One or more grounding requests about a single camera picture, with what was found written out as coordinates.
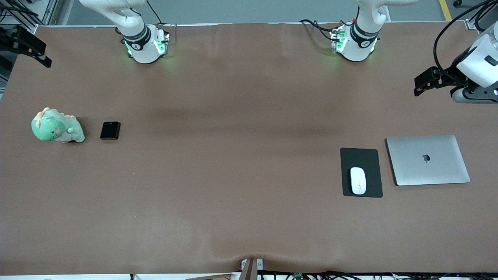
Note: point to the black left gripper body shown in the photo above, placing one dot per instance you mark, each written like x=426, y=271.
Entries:
x=448, y=75

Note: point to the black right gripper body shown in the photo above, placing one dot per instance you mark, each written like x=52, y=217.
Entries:
x=8, y=39

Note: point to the black flip phone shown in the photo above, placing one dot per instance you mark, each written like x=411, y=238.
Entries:
x=110, y=130

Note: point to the white computer mouse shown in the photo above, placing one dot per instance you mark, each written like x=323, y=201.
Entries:
x=358, y=181

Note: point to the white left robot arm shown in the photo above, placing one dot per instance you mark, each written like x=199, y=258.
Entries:
x=356, y=50

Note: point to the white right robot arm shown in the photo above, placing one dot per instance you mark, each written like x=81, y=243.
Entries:
x=142, y=52

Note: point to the black mouse pad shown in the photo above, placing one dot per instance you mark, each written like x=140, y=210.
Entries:
x=371, y=159

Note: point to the black caster wheel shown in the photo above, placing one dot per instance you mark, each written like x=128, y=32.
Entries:
x=458, y=3

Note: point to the silver closed laptop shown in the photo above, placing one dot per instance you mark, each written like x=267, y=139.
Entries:
x=428, y=160

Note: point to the green dinosaur plush toy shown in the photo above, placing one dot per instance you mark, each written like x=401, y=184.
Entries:
x=54, y=126

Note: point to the brown table cover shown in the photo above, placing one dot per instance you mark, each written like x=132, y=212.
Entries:
x=249, y=217

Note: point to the small green circuit board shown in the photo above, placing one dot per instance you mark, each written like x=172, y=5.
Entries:
x=298, y=276

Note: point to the aluminium frame profile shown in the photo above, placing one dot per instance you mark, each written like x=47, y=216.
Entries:
x=48, y=11
x=470, y=25

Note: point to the grey bracket with brown post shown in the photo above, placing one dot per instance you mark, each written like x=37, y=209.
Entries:
x=251, y=268

